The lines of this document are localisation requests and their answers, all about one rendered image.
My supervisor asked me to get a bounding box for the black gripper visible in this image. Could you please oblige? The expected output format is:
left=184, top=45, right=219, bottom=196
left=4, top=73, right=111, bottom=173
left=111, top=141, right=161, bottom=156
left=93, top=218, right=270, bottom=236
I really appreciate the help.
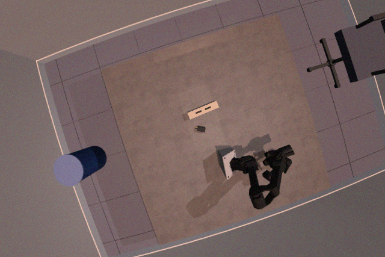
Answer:
left=262, top=157, right=292, bottom=182

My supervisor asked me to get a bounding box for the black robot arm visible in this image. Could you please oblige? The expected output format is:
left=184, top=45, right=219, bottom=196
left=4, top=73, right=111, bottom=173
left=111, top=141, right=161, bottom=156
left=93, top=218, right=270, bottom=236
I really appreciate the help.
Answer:
left=229, top=145, right=295, bottom=209

